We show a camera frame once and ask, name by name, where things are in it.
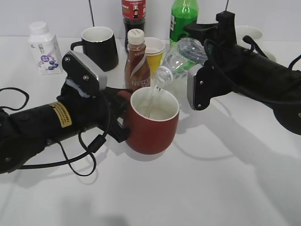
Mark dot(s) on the clear water bottle green label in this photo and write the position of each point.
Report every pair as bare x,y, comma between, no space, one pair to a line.
183,55

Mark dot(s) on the green soda bottle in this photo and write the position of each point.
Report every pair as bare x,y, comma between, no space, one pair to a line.
183,12

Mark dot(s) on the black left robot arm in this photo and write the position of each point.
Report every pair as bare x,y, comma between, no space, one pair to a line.
27,133

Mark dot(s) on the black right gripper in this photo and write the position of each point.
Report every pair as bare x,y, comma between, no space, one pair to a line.
214,38

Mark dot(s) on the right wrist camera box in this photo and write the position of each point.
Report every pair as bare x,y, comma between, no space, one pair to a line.
197,95

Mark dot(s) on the white inner paper cup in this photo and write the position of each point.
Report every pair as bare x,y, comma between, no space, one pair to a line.
154,46

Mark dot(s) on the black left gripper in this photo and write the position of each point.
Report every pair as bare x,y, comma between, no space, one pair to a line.
88,113

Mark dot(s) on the white ceramic mug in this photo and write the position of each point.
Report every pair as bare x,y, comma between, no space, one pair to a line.
255,34

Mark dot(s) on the white yogurt drink bottle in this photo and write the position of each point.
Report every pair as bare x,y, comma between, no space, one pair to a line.
45,49

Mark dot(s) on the dark red ceramic mug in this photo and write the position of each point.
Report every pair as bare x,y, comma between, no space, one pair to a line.
149,135

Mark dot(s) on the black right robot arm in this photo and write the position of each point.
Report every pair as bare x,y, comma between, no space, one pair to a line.
230,67

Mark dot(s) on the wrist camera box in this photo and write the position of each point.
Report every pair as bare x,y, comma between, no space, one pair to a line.
83,74
197,95

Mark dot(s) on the brown Nescafe coffee bottle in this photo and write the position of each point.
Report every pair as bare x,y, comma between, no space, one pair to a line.
137,70

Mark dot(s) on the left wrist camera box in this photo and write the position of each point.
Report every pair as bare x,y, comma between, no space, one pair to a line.
83,74

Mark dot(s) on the cola bottle red label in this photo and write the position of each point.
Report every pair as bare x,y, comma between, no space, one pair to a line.
134,14

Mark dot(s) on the black ceramic mug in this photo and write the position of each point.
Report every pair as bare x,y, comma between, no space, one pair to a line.
99,45

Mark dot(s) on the yellow paper cup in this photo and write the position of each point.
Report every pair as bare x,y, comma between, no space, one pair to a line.
154,61

